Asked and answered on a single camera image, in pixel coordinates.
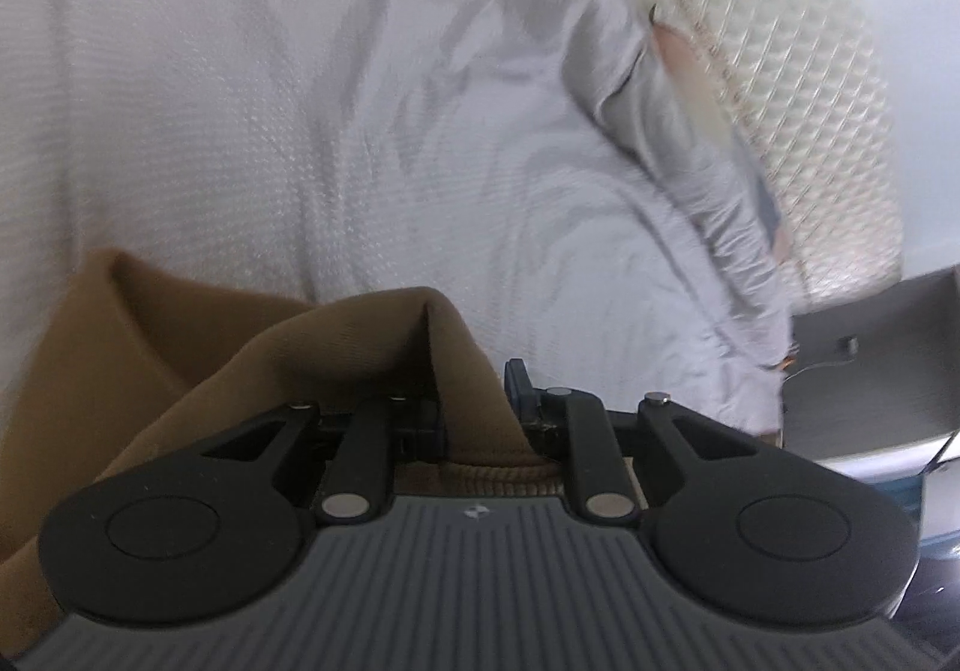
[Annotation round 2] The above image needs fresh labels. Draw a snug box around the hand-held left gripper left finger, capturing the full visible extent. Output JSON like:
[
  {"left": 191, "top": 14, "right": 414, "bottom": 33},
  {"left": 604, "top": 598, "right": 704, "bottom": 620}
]
[{"left": 202, "top": 393, "right": 443, "bottom": 522}]

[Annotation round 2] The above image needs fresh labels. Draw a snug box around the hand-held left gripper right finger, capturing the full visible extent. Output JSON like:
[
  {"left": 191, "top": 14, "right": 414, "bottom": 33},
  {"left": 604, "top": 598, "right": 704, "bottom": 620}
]
[{"left": 506, "top": 357, "right": 758, "bottom": 522}]

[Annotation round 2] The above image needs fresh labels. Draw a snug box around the brown hoodie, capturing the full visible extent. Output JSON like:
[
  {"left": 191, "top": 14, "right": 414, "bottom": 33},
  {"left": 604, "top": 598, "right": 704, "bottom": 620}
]
[{"left": 0, "top": 249, "right": 563, "bottom": 597}]

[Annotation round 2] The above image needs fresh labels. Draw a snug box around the grey duvet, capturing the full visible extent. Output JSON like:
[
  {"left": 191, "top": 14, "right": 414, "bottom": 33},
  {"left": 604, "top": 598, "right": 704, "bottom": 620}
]
[{"left": 0, "top": 0, "right": 796, "bottom": 439}]

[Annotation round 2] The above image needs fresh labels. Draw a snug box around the patterned pillow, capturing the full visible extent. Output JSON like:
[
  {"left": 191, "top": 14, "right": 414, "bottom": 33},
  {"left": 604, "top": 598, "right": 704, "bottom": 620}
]
[{"left": 649, "top": 3, "right": 792, "bottom": 263}]

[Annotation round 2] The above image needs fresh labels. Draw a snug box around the cream quilted headboard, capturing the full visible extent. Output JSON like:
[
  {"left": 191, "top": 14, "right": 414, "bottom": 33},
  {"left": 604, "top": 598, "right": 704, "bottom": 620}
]
[{"left": 649, "top": 0, "right": 905, "bottom": 312}]

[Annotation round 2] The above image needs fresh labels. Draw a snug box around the white charging cable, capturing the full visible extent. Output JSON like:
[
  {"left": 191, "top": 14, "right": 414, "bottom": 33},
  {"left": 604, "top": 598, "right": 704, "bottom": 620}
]
[{"left": 782, "top": 350, "right": 850, "bottom": 387}]

